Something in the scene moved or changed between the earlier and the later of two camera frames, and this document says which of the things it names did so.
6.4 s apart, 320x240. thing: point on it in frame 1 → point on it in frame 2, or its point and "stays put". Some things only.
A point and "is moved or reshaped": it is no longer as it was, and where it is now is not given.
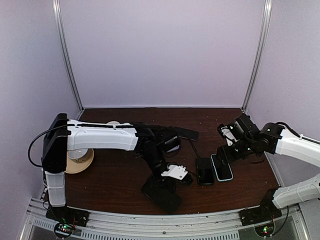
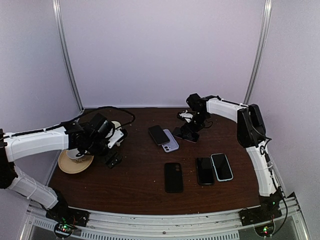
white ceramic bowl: x=76 y=154 stays put
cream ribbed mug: x=113 y=122 stays put
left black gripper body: x=167 y=177 → x=106 y=157
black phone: x=205 y=172 stays put
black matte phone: x=166 y=195 is moved or reshaped
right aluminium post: x=261 y=45 stays put
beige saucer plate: x=76 y=165 stays put
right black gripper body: x=245 y=149 → x=199 y=124
